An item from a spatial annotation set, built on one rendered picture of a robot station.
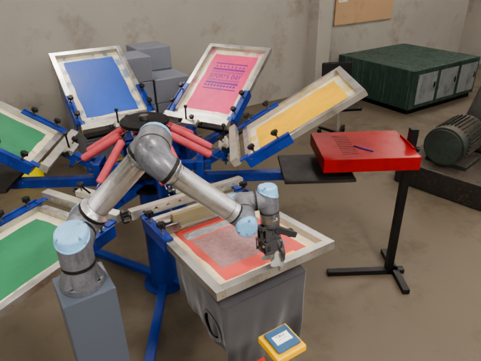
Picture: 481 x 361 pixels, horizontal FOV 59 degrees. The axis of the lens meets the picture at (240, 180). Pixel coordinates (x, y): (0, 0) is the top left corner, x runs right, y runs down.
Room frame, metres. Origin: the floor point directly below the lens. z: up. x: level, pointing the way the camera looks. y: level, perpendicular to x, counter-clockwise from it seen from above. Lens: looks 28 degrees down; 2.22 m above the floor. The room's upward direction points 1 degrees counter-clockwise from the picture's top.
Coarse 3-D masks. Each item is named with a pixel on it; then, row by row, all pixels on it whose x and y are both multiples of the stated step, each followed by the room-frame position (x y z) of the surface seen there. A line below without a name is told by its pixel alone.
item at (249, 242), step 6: (216, 222) 1.81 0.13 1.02; (258, 222) 1.78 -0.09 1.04; (222, 228) 1.74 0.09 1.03; (228, 228) 1.73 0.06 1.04; (234, 228) 1.73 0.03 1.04; (234, 234) 1.67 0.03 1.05; (240, 240) 1.61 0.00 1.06; (246, 240) 1.61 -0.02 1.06; (252, 240) 1.60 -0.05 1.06; (288, 240) 1.58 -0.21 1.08; (294, 240) 1.57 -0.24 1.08; (246, 246) 1.55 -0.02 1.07; (252, 246) 1.54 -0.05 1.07; (288, 246) 1.52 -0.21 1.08; (294, 246) 1.52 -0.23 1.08; (300, 246) 1.51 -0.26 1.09; (258, 252) 1.49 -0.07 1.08
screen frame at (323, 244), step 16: (288, 224) 1.69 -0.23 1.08; (320, 240) 1.51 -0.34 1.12; (176, 256) 1.49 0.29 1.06; (288, 256) 1.39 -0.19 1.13; (304, 256) 1.39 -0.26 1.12; (192, 272) 1.35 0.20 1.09; (256, 272) 1.29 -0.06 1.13; (272, 272) 1.31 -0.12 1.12; (208, 288) 1.23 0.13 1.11; (224, 288) 1.20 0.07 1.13; (240, 288) 1.23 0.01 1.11
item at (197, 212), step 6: (240, 192) 1.95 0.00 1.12; (186, 210) 1.78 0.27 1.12; (192, 210) 1.78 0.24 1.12; (198, 210) 1.80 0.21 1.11; (204, 210) 1.81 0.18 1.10; (174, 216) 1.73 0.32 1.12; (180, 216) 1.75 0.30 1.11; (186, 216) 1.76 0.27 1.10; (192, 216) 1.78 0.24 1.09; (198, 216) 1.79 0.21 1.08; (204, 216) 1.81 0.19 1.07; (174, 222) 1.73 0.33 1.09; (180, 222) 1.74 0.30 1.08; (186, 222) 1.76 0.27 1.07
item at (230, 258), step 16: (208, 224) 1.80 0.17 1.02; (192, 240) 1.65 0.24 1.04; (208, 240) 1.63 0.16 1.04; (224, 240) 1.62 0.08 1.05; (208, 256) 1.49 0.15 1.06; (224, 256) 1.48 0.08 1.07; (240, 256) 1.47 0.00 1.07; (256, 256) 1.46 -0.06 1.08; (224, 272) 1.36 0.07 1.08; (240, 272) 1.35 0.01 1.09
